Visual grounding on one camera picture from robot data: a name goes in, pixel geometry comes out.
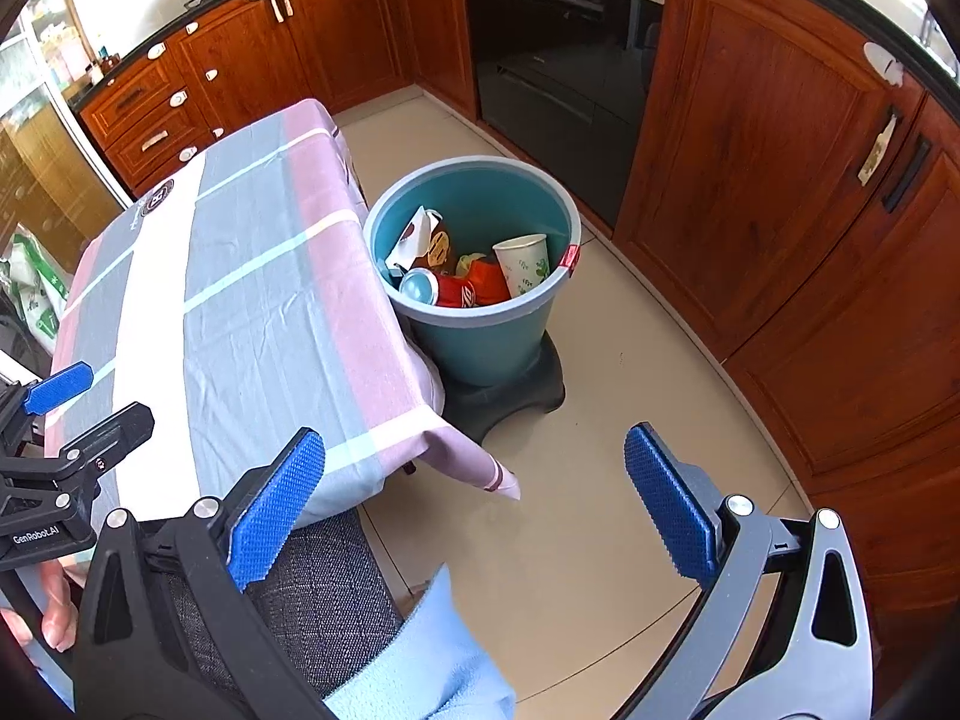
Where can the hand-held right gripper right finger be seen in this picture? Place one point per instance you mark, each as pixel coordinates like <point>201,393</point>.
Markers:
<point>667,499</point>

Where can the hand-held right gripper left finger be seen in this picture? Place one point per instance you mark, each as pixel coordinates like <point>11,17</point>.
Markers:
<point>274,510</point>

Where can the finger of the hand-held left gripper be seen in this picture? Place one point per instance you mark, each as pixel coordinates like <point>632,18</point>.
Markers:
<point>120,435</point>
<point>60,386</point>

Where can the teal plastic bucket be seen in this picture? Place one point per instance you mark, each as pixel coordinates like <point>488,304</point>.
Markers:
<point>480,345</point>

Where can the white paper cup leaf print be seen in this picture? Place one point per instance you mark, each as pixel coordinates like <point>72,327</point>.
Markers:
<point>525,262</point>

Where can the red soda can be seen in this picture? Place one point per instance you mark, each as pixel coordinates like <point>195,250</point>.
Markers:
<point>450,291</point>

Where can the person's left hand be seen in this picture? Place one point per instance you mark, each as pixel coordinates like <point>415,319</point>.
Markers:
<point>52,604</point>

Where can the person's right leg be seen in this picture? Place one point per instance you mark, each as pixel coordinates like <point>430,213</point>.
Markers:
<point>300,600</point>

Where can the white green plastic bag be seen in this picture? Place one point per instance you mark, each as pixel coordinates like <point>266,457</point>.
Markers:
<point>34,292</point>

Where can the checked pink grey tablecloth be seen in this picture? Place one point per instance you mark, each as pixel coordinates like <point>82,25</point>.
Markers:
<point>247,300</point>

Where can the black plastic stool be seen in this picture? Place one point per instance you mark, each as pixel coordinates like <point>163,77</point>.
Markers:
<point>510,397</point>

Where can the light blue garment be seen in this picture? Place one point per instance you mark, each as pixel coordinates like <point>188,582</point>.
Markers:
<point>435,652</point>

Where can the glass sliding door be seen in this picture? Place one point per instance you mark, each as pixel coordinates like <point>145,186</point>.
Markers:
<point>45,165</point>

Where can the white glass shelf cabinet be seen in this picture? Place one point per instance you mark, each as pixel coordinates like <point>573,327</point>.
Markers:
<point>45,52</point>

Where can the brown wooden kitchen cabinets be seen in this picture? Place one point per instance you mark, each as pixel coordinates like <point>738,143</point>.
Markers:
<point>750,165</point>

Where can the black built-in oven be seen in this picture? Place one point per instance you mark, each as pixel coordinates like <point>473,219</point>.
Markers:
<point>555,90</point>

